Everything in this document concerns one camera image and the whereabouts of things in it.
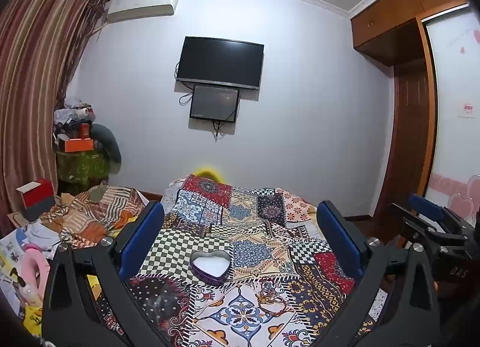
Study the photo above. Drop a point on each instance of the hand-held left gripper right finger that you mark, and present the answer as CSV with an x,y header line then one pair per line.
x,y
333,234

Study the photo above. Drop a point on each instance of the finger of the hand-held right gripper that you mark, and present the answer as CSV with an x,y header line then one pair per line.
x,y
427,206
399,219

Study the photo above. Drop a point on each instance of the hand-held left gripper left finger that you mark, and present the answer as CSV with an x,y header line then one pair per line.
x,y
144,234

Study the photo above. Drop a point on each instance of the purple heart-shaped tin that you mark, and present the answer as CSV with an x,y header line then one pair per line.
x,y
204,277

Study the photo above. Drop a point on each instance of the orange striped blanket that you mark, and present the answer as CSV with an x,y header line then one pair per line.
x,y
97,211

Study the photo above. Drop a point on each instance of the white wardrobe sliding door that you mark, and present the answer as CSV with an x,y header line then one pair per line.
x,y
455,136

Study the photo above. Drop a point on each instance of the yellow soft item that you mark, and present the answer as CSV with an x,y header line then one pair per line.
x,y
205,173

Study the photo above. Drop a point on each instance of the patchwork printed blanket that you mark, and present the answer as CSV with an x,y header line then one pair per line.
x,y
243,219

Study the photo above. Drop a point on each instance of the red white sticker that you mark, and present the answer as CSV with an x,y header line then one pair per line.
x,y
467,109

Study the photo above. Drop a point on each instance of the long orange box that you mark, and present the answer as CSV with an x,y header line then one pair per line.
x,y
77,145

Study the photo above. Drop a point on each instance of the red and white box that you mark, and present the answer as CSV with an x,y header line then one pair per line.
x,y
37,198

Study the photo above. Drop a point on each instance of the small red box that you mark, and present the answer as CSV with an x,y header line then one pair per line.
x,y
85,131

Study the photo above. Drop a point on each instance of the open magazine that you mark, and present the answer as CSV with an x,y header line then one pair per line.
x,y
9,260

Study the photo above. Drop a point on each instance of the pile of clothes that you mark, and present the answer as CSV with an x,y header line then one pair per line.
x,y
73,112

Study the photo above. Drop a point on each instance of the yellow printed cloth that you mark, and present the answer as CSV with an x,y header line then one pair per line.
x,y
33,322

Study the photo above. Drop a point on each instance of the wooden overhead cabinet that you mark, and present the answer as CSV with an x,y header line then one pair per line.
x,y
397,12

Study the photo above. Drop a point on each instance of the brown striped curtain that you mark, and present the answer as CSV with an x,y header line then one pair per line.
x,y
33,69

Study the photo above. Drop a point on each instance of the white air conditioner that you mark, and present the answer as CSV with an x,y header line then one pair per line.
x,y
142,5

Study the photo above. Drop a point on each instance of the small black wall monitor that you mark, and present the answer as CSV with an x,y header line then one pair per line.
x,y
213,103

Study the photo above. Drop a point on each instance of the black wall television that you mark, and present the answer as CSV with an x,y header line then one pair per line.
x,y
221,63

